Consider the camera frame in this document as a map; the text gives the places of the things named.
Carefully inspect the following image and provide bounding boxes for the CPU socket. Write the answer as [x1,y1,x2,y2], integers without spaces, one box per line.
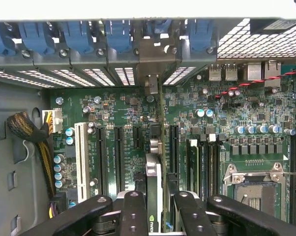
[223,162,288,222]

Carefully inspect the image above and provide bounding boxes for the white PCI expansion slot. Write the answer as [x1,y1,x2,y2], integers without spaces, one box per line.
[74,122,89,203]

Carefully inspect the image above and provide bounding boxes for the short black expansion slot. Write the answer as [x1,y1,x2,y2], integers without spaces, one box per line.
[132,125,143,150]

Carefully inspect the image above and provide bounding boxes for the green motherboard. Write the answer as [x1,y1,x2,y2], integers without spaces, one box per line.
[49,62,296,236]

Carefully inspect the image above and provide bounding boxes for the white power connector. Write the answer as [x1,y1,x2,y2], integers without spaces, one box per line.
[41,109,64,134]

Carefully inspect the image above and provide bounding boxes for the grey metal PC case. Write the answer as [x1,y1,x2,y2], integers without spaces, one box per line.
[0,0,296,236]

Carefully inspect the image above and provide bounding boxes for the metal USB port block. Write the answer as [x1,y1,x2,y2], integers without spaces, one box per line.
[225,63,238,81]
[208,63,222,82]

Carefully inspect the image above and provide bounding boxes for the metal rear port block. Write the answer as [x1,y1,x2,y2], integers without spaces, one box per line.
[247,62,263,81]

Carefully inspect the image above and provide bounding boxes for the metal network port block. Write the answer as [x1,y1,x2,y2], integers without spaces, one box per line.
[264,60,282,88]

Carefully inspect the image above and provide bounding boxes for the coloured wire bundle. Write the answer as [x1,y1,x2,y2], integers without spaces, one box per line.
[48,200,58,219]

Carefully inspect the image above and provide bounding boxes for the red black twisted wire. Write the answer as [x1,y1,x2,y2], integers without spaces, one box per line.
[215,65,296,98]

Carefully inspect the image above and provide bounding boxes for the braided yellow black cable bundle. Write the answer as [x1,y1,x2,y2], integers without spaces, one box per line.
[6,111,57,199]

